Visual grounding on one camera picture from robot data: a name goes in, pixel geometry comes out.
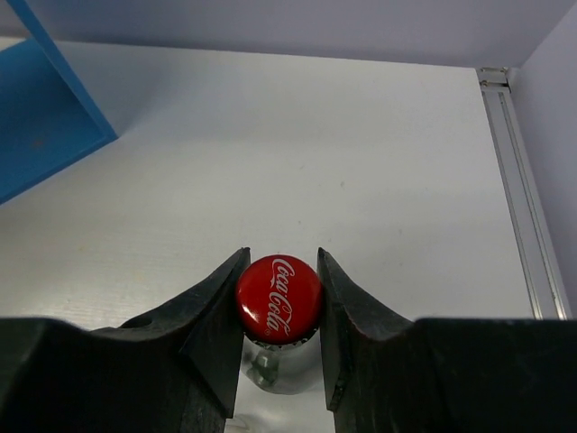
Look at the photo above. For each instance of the blue and yellow shelf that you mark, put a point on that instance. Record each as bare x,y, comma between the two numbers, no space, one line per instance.
48,119

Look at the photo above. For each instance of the aluminium table edge rail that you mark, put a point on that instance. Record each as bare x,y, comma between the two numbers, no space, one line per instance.
546,291

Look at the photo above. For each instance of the cola bottle with red cap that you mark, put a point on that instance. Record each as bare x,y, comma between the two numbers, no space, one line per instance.
279,299

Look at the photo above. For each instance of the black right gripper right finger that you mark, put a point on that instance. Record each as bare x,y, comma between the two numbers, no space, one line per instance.
385,373

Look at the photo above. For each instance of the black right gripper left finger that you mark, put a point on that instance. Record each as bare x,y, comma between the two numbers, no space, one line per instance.
174,368

